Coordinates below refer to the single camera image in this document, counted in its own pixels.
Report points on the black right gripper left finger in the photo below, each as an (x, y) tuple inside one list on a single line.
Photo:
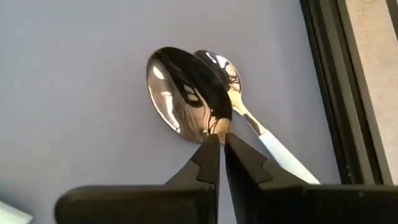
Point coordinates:
[(192, 199)]

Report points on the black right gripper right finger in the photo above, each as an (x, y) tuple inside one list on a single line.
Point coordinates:
[(280, 202)]

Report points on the large shiny silver spoon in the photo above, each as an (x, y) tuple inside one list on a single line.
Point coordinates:
[(174, 93)]

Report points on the black table edge rail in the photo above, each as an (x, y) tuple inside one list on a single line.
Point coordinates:
[(335, 93)]

